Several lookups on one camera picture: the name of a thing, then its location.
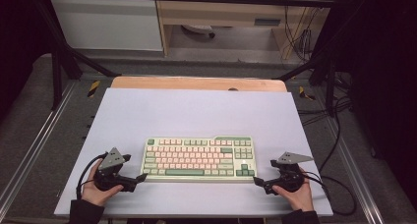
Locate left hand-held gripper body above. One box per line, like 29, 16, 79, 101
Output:
93, 146, 133, 193

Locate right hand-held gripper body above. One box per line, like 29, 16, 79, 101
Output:
270, 151, 315, 194

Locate cream pink green keyboard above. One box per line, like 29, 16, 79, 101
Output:
140, 136, 258, 185

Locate person's right hand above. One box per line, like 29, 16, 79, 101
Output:
271, 169, 315, 213

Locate person's left hand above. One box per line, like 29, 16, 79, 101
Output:
81, 159, 125, 208

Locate right yellow clamp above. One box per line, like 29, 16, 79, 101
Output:
297, 84, 317, 102

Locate yellow clamp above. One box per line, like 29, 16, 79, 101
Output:
297, 84, 317, 102
86, 80, 101, 99

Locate left yellow clamp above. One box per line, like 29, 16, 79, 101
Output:
86, 80, 101, 99

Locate white table board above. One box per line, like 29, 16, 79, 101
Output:
53, 87, 334, 218

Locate wooden table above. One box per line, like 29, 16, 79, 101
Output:
110, 75, 289, 93

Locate black curtain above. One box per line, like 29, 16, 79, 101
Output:
336, 0, 417, 203
0, 0, 45, 122

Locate white cabinet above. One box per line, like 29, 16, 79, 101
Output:
48, 0, 164, 52

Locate white chair base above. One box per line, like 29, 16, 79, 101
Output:
180, 24, 217, 39

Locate light wooden desk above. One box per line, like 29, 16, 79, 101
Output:
153, 0, 339, 60

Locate left hand-held gripper cable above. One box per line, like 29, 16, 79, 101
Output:
75, 152, 109, 200

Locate hand-held gripper cable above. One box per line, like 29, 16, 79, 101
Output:
299, 112, 358, 217
75, 152, 109, 200

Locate black floor cables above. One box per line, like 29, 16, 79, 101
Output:
296, 71, 354, 128

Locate aluminium floor rail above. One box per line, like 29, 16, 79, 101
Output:
322, 118, 386, 224
0, 81, 79, 212

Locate right hand-held gripper cable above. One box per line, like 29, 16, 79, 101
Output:
299, 112, 358, 217

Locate hanging black cables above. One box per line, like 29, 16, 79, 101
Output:
282, 4, 322, 63

